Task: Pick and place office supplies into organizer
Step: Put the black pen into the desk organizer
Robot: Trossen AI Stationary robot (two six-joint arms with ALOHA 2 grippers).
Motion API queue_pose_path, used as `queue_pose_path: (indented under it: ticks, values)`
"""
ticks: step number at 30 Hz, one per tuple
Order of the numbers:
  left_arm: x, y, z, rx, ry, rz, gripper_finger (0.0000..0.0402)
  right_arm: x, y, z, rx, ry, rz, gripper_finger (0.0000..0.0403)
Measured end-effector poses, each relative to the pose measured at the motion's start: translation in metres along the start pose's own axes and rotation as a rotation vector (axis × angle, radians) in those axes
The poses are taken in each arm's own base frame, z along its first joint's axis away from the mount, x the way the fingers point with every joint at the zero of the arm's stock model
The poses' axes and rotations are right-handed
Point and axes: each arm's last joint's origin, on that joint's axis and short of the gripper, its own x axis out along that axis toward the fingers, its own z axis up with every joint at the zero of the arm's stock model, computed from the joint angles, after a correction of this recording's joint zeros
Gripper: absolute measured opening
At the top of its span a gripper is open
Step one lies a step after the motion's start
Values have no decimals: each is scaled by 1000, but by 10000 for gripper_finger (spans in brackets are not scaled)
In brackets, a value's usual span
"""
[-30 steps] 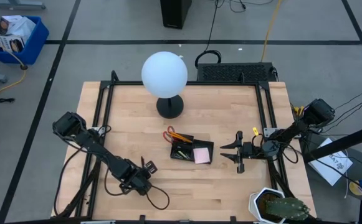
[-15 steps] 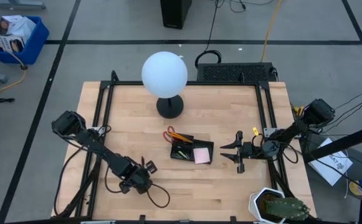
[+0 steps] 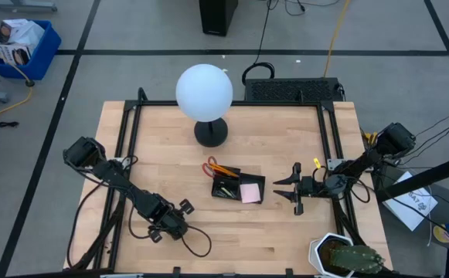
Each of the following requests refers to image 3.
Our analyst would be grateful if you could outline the pink sticky note pad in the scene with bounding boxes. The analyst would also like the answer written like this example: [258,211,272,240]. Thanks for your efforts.
[240,182,263,205]

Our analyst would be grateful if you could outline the white globe table lamp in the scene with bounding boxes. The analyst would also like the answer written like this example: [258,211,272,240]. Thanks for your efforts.
[175,63,233,148]

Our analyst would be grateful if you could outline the black tower box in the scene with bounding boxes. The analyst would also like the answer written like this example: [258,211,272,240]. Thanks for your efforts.
[198,0,239,37]

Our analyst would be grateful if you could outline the printed cardboard carton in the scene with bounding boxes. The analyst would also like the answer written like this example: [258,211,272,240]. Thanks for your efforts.
[0,19,32,66]

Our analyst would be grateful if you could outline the round yellow blue sticker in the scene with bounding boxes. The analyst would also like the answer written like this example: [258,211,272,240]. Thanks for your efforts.
[432,222,449,244]

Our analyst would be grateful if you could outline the black left arm cable bundle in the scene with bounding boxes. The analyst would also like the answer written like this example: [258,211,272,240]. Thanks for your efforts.
[66,181,132,270]

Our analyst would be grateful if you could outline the red grey handled scissors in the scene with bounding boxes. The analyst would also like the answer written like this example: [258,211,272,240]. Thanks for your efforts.
[201,155,225,179]

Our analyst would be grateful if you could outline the green cactus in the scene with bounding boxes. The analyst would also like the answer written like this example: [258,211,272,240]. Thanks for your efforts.
[328,245,386,276]

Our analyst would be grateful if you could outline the white paper sheet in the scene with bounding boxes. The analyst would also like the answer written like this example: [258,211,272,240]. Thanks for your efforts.
[382,169,439,232]

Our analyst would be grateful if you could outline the yellow hanging cable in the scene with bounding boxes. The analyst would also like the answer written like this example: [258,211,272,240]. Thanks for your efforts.
[322,0,351,78]

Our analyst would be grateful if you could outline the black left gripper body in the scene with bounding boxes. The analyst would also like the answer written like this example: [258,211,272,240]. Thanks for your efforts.
[148,198,196,243]

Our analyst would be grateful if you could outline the black mesh desk organizer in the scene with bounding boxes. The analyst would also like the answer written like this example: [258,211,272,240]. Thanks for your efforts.
[210,164,267,205]

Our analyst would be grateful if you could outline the yellow floor cable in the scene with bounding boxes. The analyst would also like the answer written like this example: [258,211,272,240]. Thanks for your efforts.
[0,33,34,123]

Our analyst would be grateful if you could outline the black metal post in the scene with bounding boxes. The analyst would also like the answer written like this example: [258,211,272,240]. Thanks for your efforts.
[374,149,449,202]

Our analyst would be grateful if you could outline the black power cable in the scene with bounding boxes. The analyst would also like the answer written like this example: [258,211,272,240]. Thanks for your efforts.
[241,0,276,86]

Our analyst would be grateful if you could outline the white plastic bag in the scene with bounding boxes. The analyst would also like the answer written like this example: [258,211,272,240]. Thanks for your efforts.
[11,19,46,53]

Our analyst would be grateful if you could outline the white plant pot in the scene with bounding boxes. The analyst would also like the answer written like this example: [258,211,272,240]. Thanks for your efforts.
[308,231,357,278]

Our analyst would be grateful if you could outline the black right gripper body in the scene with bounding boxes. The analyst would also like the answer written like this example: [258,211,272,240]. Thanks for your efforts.
[292,161,328,215]

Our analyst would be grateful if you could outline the blue plastic bin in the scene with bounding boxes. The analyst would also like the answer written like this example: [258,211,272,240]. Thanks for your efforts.
[0,19,62,81]

